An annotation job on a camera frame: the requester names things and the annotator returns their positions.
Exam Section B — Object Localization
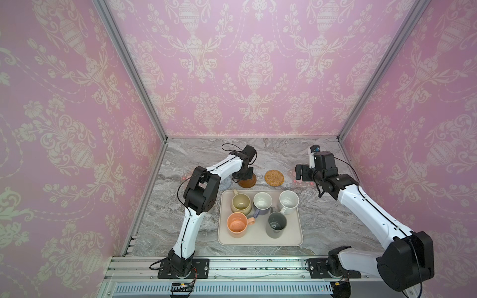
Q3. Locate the brown wooden round coaster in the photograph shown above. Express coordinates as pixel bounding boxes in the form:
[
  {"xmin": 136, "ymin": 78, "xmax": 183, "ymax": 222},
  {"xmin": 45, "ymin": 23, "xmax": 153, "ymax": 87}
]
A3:
[{"xmin": 238, "ymin": 174, "xmax": 257, "ymax": 189}]

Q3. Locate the rattan woven round coaster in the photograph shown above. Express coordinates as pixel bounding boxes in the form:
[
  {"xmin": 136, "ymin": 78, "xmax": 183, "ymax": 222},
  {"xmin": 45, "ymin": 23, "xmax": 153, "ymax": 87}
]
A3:
[{"xmin": 264, "ymin": 170, "xmax": 284, "ymax": 187}]

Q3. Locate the pink flower coaster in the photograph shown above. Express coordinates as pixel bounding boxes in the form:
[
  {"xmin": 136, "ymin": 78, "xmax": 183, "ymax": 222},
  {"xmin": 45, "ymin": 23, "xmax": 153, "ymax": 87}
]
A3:
[{"xmin": 288, "ymin": 169, "xmax": 315, "ymax": 187}]

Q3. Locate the blue woven round coaster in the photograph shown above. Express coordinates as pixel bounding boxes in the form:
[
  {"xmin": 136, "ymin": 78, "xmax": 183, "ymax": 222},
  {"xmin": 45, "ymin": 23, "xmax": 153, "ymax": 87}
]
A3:
[{"xmin": 219, "ymin": 176, "xmax": 232, "ymax": 191}]

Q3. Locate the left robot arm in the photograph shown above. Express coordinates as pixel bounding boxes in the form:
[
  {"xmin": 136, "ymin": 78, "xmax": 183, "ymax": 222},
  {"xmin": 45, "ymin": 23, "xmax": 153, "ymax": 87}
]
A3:
[{"xmin": 161, "ymin": 149, "xmax": 257, "ymax": 278}]

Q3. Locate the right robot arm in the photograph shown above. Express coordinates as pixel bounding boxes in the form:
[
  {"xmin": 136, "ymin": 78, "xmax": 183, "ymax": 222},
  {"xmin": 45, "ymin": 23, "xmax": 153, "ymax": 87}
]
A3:
[{"xmin": 295, "ymin": 165, "xmax": 435, "ymax": 292}]

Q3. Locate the yellow-green mug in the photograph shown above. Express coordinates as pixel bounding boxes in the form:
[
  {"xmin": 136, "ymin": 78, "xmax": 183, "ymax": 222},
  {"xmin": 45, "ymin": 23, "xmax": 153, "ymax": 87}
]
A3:
[{"xmin": 231, "ymin": 189, "xmax": 252, "ymax": 216}]

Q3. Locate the lavender white mug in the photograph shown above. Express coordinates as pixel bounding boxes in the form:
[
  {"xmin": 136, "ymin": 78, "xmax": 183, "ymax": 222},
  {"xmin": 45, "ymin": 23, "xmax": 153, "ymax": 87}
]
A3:
[{"xmin": 247, "ymin": 192, "xmax": 273, "ymax": 219}]

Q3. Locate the beige serving tray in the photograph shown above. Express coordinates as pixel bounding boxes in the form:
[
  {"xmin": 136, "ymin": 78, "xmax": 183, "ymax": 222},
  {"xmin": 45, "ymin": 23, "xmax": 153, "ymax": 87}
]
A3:
[{"xmin": 217, "ymin": 190, "xmax": 303, "ymax": 247}]

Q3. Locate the orange pink mug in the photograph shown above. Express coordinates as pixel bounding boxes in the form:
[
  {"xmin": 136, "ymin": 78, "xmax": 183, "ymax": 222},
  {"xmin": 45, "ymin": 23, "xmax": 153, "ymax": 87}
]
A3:
[{"xmin": 227, "ymin": 212, "xmax": 255, "ymax": 238}]

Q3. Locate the grey mug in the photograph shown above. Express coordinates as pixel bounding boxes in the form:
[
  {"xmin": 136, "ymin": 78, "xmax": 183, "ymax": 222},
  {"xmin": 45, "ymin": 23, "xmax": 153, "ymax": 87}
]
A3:
[{"xmin": 266, "ymin": 207, "xmax": 288, "ymax": 238}]

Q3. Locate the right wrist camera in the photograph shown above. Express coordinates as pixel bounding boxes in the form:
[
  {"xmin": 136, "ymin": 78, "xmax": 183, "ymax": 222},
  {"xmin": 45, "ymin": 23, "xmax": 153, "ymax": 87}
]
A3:
[{"xmin": 309, "ymin": 145, "xmax": 335, "ymax": 171}]

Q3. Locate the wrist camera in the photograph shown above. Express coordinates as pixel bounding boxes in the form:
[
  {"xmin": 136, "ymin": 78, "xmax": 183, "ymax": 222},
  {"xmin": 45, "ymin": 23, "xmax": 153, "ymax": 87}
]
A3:
[
  {"xmin": 309, "ymin": 145, "xmax": 335, "ymax": 171},
  {"xmin": 242, "ymin": 145, "xmax": 257, "ymax": 165}
]

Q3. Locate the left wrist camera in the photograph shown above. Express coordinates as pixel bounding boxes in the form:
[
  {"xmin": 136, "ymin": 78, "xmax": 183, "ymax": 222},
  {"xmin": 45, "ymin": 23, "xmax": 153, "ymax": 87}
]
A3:
[{"xmin": 242, "ymin": 145, "xmax": 257, "ymax": 165}]

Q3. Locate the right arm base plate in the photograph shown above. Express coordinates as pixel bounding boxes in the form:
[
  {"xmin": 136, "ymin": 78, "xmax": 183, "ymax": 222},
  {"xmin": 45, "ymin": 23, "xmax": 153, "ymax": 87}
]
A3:
[{"xmin": 305, "ymin": 258, "xmax": 361, "ymax": 279}]

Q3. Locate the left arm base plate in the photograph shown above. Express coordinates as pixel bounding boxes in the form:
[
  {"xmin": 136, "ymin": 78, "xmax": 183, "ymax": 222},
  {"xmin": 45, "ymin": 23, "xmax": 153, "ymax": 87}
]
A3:
[{"xmin": 157, "ymin": 258, "xmax": 210, "ymax": 279}]

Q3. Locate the right aluminium corner post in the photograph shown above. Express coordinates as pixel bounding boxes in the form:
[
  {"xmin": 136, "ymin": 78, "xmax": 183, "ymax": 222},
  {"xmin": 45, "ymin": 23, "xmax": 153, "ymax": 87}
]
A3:
[{"xmin": 337, "ymin": 0, "xmax": 431, "ymax": 144}]

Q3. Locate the aluminium corner post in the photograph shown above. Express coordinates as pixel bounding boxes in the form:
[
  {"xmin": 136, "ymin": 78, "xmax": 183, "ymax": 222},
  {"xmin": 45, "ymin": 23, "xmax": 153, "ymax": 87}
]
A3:
[
  {"xmin": 337, "ymin": 0, "xmax": 431, "ymax": 144},
  {"xmin": 93, "ymin": 0, "xmax": 168, "ymax": 143}
]

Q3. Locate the left aluminium corner post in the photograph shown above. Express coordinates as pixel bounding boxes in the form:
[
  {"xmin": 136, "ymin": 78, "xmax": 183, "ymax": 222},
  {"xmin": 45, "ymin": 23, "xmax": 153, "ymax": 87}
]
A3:
[{"xmin": 93, "ymin": 0, "xmax": 168, "ymax": 143}]

